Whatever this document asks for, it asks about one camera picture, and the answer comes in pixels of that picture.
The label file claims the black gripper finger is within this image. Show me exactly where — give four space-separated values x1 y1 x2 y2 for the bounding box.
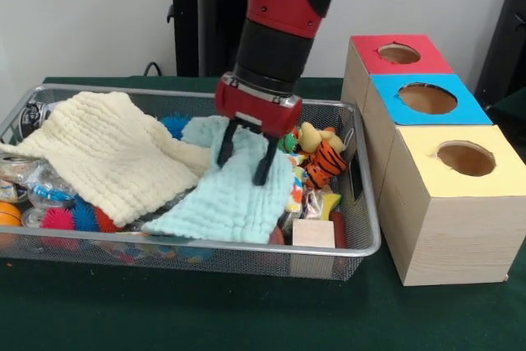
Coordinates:
214 118 239 170
251 132 281 187

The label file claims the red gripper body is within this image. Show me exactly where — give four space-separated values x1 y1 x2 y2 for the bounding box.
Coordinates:
214 72 304 137

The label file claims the light blue cloth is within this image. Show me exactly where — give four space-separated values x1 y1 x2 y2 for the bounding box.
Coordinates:
141 115 295 245

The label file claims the shallow silver mesh bin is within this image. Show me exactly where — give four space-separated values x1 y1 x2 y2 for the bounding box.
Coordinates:
0 83 382 282

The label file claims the wooden box with three holes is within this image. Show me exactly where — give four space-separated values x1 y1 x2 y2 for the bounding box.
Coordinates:
340 34 526 287

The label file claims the yellow duck plush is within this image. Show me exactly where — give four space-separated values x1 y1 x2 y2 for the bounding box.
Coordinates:
296 121 346 153

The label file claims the large blue spiky ball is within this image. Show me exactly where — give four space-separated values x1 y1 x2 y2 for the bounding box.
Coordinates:
160 114 191 141

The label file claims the tiger plush toy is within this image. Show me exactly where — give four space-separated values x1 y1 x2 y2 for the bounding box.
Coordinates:
303 136 348 190

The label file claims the yellow toy wedge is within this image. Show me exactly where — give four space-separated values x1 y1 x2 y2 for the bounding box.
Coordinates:
320 192 343 220

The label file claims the wooden cube block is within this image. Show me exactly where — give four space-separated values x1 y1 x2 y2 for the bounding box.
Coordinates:
291 219 336 249

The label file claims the red toy cylinder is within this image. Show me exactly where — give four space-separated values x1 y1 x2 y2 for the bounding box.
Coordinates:
330 210 348 248

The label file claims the cream yellow cloth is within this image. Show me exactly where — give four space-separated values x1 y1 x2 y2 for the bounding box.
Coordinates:
0 90 213 229

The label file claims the red spiky ball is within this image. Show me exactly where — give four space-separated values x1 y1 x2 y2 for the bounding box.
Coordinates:
94 206 123 233

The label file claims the small blue spiky ball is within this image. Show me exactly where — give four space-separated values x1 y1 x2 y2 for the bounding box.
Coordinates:
72 196 99 232

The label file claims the pink spiky ball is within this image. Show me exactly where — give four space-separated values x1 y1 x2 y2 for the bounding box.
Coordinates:
39 207 77 232

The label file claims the silver can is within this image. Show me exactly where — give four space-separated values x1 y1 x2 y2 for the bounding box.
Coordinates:
21 207 45 228

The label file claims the orange ball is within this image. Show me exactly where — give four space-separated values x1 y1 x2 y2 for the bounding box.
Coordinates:
0 201 23 228

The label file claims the dark green side table cloth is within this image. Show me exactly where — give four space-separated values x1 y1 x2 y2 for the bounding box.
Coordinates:
487 86 526 138

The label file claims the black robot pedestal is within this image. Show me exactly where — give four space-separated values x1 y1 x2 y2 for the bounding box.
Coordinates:
158 0 311 78

